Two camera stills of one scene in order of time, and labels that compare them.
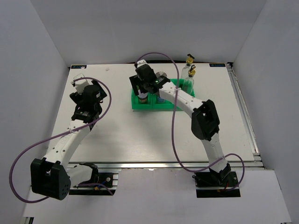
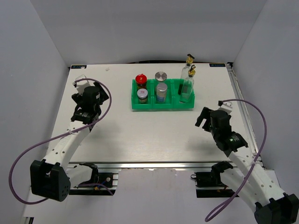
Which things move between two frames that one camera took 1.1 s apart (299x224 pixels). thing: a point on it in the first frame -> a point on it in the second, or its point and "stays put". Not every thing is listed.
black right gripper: [135, 82] -> [205, 114]
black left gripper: [77, 98] stays put
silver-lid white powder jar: [160, 73] stays put
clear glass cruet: [188, 83] stays put
